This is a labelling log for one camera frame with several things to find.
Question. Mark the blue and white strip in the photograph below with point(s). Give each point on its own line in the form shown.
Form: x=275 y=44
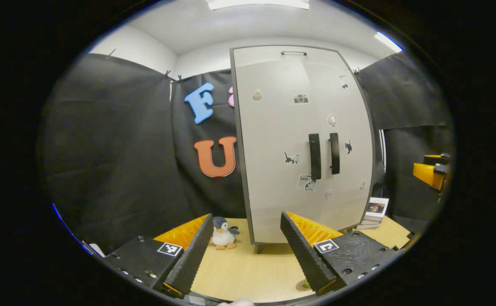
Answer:
x=71 y=231

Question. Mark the clear bottle with green label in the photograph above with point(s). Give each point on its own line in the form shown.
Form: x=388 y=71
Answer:
x=306 y=283

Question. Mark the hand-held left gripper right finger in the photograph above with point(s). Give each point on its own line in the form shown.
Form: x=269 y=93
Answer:
x=305 y=259

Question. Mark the penguin plush toy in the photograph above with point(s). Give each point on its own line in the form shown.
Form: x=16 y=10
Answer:
x=222 y=233

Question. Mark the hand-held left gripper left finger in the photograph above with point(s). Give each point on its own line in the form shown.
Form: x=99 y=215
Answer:
x=190 y=263

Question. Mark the grey cabinet drawer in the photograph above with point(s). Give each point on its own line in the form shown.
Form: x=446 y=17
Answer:
x=260 y=55

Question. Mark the black backdrop cloth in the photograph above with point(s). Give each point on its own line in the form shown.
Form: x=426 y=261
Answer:
x=116 y=148

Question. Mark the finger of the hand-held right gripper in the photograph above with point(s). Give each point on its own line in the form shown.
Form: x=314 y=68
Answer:
x=428 y=173
x=431 y=159

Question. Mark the grey cabinet door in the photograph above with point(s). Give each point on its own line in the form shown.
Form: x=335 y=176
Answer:
x=273 y=191
x=350 y=127

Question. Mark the white book with dark photo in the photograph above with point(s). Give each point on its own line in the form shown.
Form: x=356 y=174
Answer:
x=377 y=208

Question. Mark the round brown coaster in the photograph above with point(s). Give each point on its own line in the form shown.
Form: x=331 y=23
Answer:
x=299 y=287

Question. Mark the small ceiling light panel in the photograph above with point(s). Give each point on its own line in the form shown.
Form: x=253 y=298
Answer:
x=388 y=41

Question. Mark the grey cabinet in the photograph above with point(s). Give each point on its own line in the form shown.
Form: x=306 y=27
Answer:
x=260 y=249

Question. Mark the grey book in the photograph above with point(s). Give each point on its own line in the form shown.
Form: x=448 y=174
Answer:
x=367 y=225

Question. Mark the large ceiling light panel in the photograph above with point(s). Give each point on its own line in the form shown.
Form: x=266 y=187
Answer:
x=258 y=3

